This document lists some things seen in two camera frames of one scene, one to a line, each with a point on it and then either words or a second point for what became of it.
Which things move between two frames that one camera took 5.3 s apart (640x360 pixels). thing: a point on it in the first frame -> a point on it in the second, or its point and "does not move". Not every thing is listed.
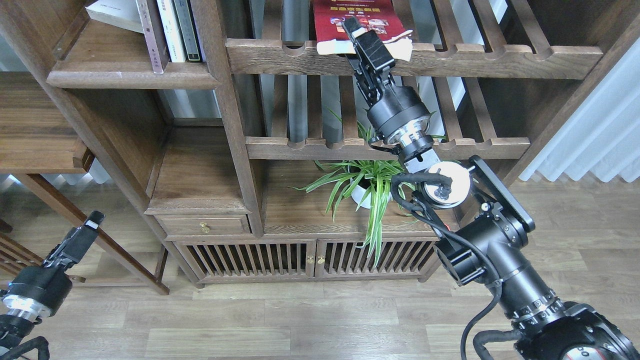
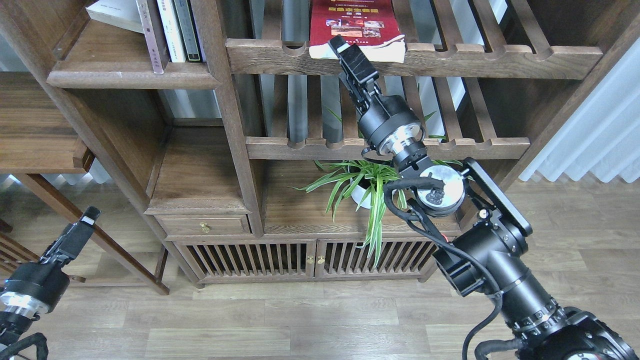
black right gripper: [400, 113] -> [387, 123]
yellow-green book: [122, 13] does not move
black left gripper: [42, 289] does not move
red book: [332, 38] does not move
